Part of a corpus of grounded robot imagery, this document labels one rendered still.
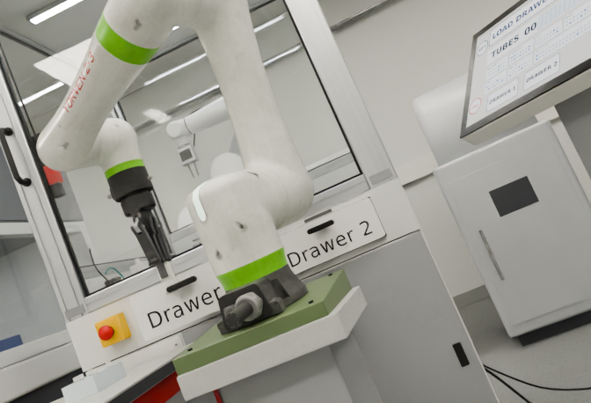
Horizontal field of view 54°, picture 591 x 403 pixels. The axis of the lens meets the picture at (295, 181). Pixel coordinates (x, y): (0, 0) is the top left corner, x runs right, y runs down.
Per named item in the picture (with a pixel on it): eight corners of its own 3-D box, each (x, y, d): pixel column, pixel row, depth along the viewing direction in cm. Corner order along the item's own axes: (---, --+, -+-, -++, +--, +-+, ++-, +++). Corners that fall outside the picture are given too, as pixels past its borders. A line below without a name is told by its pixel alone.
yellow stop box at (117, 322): (124, 339, 155) (114, 314, 156) (101, 349, 156) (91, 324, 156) (132, 335, 160) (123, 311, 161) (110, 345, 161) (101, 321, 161)
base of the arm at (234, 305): (278, 325, 81) (261, 286, 82) (189, 358, 85) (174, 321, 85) (316, 283, 107) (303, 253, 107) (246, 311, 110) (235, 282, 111)
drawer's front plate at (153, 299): (257, 293, 130) (238, 248, 131) (144, 341, 133) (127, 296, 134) (259, 292, 131) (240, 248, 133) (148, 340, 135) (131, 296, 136)
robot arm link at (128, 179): (138, 162, 129) (154, 165, 138) (93, 183, 131) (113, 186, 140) (148, 186, 129) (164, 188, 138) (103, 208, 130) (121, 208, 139)
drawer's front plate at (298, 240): (386, 235, 149) (368, 196, 150) (285, 279, 152) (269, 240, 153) (386, 235, 150) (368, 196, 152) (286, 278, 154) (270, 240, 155)
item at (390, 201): (421, 228, 149) (397, 177, 151) (83, 372, 161) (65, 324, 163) (408, 224, 243) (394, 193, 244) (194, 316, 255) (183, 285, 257)
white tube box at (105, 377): (98, 392, 125) (91, 375, 125) (67, 405, 127) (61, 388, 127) (127, 375, 137) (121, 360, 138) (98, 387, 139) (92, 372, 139)
